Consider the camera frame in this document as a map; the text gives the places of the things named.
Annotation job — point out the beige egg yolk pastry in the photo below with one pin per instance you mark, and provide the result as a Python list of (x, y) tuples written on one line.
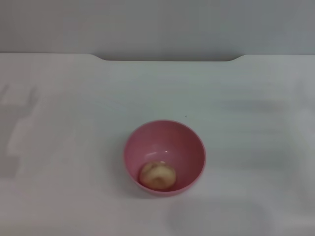
[(157, 175)]

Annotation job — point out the pink plastic bowl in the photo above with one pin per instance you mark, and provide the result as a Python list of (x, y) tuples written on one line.
[(167, 140)]

